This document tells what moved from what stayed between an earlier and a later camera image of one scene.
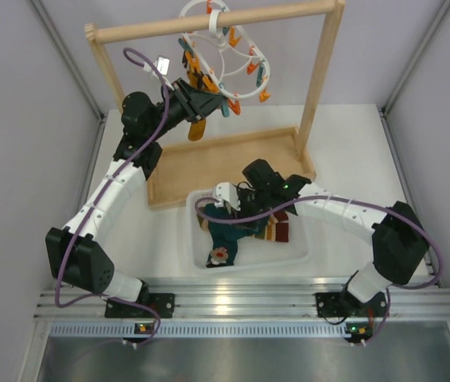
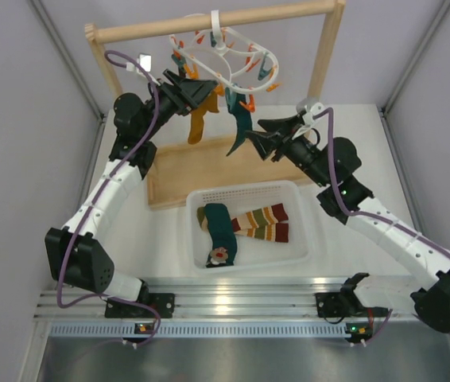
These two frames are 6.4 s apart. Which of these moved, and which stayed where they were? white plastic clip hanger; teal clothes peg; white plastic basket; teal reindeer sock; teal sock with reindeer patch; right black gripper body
Moved: teal clothes peg; teal reindeer sock; right black gripper body; white plastic clip hanger
Stayed: teal sock with reindeer patch; white plastic basket
